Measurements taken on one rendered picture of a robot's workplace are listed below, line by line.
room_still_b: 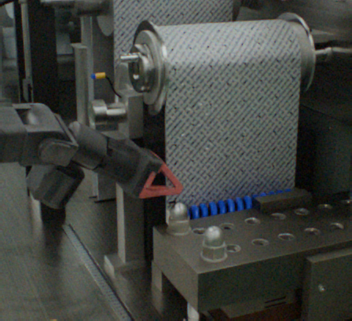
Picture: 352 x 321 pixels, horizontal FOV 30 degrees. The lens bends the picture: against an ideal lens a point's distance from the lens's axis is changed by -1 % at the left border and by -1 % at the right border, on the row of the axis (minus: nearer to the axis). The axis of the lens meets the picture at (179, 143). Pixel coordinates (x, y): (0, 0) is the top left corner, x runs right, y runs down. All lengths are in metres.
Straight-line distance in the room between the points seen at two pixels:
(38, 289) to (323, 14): 0.67
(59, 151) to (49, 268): 0.33
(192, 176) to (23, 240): 0.39
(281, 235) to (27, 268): 0.45
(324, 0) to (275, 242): 0.45
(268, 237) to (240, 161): 0.16
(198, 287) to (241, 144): 0.28
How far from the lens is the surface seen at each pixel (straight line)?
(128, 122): 1.07
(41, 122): 0.91
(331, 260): 0.97
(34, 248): 1.26
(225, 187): 1.09
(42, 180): 0.97
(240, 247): 0.95
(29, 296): 1.11
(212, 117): 1.04
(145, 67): 1.01
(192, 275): 0.90
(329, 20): 1.19
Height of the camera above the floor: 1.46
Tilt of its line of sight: 18 degrees down
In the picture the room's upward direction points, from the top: straight up
